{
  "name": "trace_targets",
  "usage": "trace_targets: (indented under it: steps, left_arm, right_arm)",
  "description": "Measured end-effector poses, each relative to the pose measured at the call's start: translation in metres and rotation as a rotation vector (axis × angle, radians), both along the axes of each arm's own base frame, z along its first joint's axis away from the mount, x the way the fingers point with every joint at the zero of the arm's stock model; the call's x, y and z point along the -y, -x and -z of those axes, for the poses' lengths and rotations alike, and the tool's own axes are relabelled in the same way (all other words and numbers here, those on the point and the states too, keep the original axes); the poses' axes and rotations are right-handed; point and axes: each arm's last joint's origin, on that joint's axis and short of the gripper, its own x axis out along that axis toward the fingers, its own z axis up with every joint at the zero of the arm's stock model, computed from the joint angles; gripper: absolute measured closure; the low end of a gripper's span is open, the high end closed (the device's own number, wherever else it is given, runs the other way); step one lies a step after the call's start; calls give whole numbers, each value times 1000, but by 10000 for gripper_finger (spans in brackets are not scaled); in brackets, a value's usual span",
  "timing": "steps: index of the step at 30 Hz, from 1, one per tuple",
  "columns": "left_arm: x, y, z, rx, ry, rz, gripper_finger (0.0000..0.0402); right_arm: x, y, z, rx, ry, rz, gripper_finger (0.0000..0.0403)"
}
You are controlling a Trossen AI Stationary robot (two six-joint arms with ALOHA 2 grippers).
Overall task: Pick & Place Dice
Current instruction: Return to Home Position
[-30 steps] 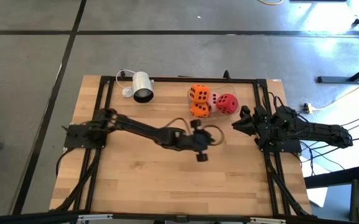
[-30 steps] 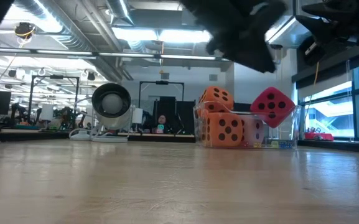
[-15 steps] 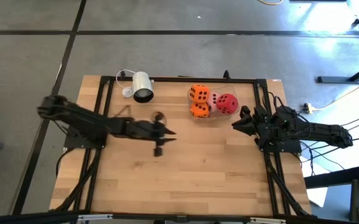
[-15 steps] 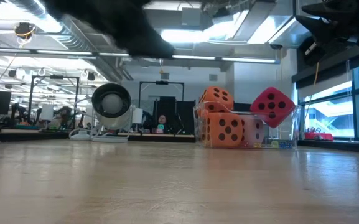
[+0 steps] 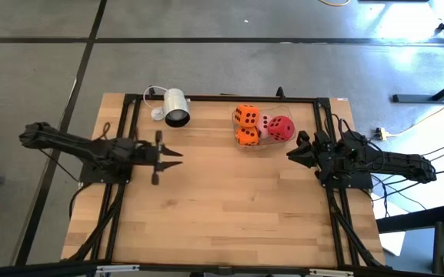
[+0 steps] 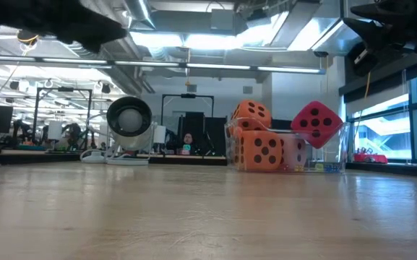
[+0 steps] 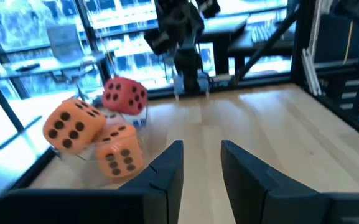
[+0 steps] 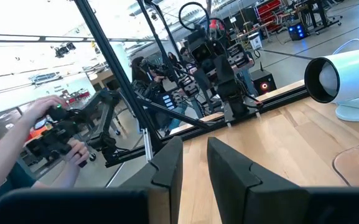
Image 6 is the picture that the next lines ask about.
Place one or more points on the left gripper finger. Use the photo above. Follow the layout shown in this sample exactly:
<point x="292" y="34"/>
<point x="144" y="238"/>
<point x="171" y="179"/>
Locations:
<point x="108" y="30"/>

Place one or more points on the clear plastic bin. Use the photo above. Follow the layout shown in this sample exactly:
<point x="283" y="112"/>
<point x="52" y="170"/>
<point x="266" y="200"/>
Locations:
<point x="338" y="155"/>

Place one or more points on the large pink foam die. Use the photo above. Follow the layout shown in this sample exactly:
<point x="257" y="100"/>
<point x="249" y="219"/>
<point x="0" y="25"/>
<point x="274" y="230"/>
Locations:
<point x="295" y="151"/>

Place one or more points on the black frame stand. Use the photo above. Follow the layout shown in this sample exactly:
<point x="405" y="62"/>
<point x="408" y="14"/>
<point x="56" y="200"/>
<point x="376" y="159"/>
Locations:
<point x="188" y="95"/>
<point x="63" y="89"/>

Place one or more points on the black security camera dome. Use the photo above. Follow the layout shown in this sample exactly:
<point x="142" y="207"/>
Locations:
<point x="321" y="54"/>

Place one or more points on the large orange foam die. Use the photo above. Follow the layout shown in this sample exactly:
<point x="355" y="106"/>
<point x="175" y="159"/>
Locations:
<point x="253" y="112"/>
<point x="262" y="151"/>

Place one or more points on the long ceiling light bar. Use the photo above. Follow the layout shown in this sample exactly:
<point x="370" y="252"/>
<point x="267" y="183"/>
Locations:
<point x="146" y="63"/>

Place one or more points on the dark background robot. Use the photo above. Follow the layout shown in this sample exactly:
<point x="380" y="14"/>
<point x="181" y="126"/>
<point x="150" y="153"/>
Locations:
<point x="72" y="131"/>

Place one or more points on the white spotlight lamp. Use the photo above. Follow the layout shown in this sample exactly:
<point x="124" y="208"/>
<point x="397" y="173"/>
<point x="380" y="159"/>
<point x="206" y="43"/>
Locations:
<point x="130" y="121"/>

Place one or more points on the black hanging spotlight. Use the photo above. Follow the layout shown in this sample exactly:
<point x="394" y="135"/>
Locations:
<point x="14" y="85"/>
<point x="106" y="88"/>

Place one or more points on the grey square wall vent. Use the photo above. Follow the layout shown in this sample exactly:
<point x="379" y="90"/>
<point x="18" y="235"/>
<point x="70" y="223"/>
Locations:
<point x="192" y="87"/>
<point x="248" y="89"/>

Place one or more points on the white box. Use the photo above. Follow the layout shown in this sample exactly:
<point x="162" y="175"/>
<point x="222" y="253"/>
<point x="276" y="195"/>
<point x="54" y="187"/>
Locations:
<point x="159" y="134"/>

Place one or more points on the red object on sill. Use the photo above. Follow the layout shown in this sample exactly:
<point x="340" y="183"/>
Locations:
<point x="370" y="158"/>

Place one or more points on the large red foam die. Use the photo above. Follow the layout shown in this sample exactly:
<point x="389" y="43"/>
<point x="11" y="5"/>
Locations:
<point x="316" y="121"/>

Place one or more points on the person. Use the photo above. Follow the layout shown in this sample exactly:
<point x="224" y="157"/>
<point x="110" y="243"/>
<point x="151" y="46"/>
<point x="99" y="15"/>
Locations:
<point x="188" y="139"/>

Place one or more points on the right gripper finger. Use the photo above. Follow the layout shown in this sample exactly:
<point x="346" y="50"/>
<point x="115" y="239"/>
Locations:
<point x="378" y="36"/>
<point x="396" y="10"/>

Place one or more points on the black background monitor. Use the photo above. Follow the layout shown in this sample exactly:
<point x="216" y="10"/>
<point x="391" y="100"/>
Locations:
<point x="282" y="124"/>

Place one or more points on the dark background workbench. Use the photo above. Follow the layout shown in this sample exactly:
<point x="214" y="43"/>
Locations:
<point x="31" y="157"/>
<point x="190" y="160"/>

